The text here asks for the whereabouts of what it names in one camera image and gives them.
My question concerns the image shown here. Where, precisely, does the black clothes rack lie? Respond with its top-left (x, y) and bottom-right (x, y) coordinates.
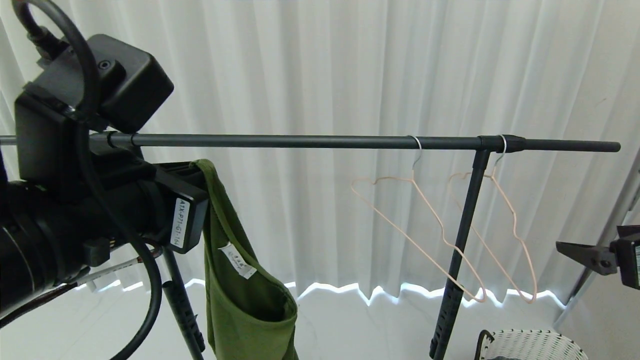
top-left (0, 131), bottom-right (621, 360)

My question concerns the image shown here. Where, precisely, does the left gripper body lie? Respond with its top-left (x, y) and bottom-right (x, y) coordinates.
top-left (0, 150), bottom-right (210, 316)

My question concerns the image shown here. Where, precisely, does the pink clothes hanger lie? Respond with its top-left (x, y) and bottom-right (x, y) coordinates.
top-left (350, 136), bottom-right (487, 303)
top-left (446, 135), bottom-right (538, 304)

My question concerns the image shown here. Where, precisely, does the white laundry basket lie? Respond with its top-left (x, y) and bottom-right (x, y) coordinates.
top-left (474, 328), bottom-right (590, 360)

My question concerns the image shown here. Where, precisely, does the green garment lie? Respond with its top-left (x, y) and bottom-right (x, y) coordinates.
top-left (192, 159), bottom-right (299, 360)

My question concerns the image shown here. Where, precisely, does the black cable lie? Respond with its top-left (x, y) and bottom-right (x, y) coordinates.
top-left (11, 0), bottom-right (163, 360)

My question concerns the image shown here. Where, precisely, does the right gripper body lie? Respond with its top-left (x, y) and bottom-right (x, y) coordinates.
top-left (611, 225), bottom-right (640, 291)

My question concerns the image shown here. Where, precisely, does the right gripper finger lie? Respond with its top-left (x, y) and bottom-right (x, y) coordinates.
top-left (556, 242), bottom-right (618, 276)

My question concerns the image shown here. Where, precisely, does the white curtain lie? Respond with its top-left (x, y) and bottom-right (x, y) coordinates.
top-left (0, 0), bottom-right (640, 307)

